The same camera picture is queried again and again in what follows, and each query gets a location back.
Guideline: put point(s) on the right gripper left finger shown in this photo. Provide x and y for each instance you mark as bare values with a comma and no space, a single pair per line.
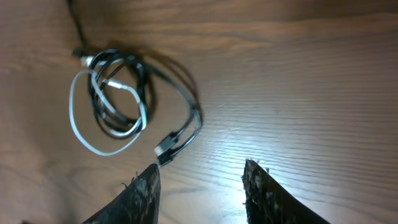
138,203

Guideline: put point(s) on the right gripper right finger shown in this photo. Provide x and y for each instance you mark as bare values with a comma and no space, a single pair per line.
269,203

